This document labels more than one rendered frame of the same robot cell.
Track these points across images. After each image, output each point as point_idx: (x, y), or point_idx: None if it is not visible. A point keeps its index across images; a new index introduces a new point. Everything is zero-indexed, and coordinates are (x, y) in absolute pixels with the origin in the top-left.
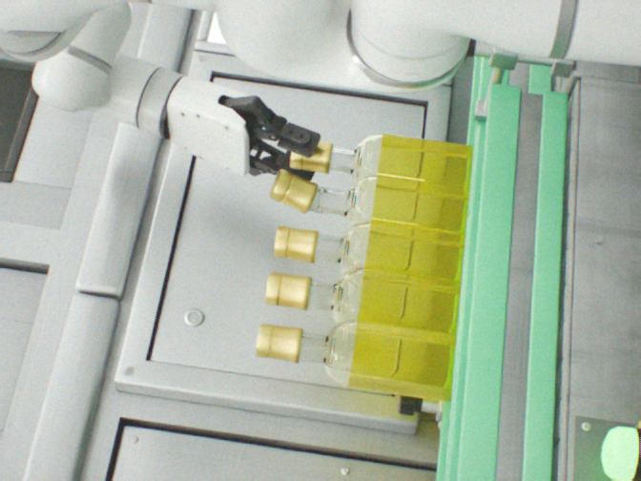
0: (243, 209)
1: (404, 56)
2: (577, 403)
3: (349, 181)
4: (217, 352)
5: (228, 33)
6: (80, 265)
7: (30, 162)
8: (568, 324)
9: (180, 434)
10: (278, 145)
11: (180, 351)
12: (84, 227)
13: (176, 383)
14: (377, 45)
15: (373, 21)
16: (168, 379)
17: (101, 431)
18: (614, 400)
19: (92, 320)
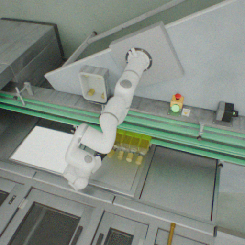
0: (102, 172)
1: (132, 98)
2: (165, 114)
3: None
4: (130, 179)
5: (119, 120)
6: (107, 201)
7: (77, 213)
8: (152, 113)
9: (143, 189)
10: None
11: (129, 185)
12: (97, 201)
13: (135, 185)
14: (129, 101)
15: (130, 96)
16: (134, 187)
17: (141, 202)
18: (164, 110)
19: (119, 200)
